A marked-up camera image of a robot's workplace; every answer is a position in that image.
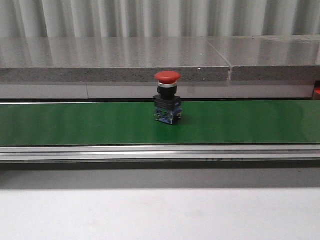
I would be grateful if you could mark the grey stone slab right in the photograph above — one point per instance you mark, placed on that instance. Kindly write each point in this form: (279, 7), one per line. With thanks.
(270, 58)

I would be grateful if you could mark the grey stone counter slab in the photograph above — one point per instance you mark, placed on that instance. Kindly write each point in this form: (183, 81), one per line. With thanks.
(108, 59)

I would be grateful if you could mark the green conveyor belt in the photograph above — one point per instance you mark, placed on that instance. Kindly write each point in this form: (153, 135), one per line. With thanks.
(124, 123)

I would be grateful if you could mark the orange red object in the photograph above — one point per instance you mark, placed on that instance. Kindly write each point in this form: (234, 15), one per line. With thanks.
(316, 94)

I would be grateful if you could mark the white pleated curtain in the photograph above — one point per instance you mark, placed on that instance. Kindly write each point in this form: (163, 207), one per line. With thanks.
(158, 18)

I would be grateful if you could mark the aluminium conveyor side rail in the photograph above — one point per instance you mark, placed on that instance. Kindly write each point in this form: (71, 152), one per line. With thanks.
(158, 153)

